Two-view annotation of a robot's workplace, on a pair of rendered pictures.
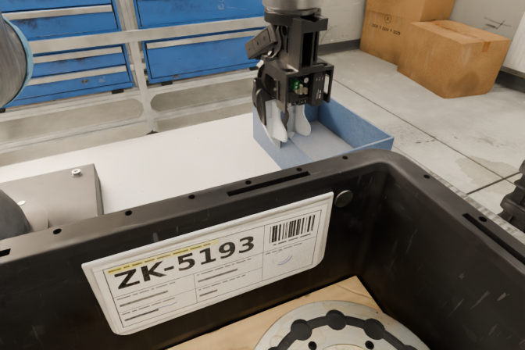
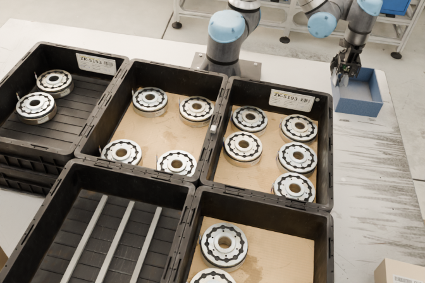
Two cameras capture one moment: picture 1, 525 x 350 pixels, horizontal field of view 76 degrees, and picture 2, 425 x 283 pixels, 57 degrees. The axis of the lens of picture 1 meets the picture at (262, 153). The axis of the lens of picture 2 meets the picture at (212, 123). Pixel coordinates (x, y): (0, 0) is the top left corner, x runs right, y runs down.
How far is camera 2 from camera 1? 0.99 m
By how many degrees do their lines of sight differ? 26
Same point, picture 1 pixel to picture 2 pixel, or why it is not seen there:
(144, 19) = not seen: outside the picture
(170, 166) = (288, 75)
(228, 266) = (291, 101)
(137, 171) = (275, 72)
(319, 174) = (313, 92)
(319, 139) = (360, 91)
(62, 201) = (249, 72)
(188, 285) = (283, 101)
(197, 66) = not seen: hidden behind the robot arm
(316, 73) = (353, 66)
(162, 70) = not seen: outside the picture
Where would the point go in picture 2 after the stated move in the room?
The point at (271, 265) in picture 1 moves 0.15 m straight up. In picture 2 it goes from (298, 105) to (311, 64)
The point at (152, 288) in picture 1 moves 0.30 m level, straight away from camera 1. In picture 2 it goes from (277, 98) to (276, 41)
